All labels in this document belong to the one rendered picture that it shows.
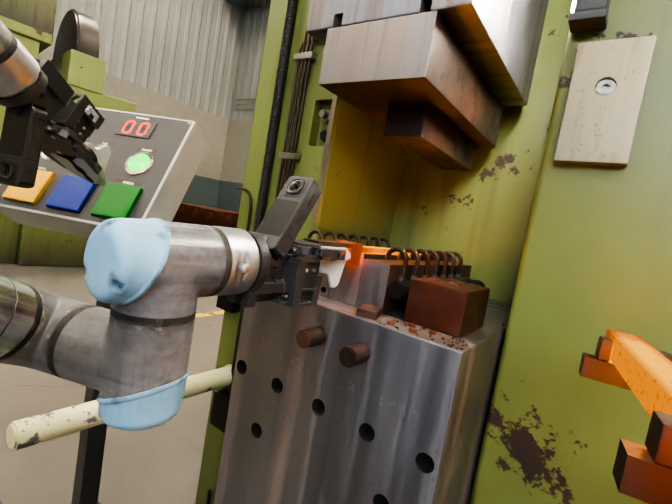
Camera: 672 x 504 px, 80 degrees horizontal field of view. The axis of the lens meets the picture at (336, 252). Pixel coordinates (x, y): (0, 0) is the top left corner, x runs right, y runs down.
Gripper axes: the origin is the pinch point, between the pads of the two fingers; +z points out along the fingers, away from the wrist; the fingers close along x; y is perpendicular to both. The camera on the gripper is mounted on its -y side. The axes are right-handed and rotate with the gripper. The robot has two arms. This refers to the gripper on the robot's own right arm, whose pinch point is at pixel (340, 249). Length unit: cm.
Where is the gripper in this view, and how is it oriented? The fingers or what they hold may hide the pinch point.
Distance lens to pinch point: 62.1
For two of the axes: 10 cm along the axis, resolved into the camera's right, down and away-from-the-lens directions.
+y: -1.7, 9.8, 0.8
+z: 5.7, 0.3, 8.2
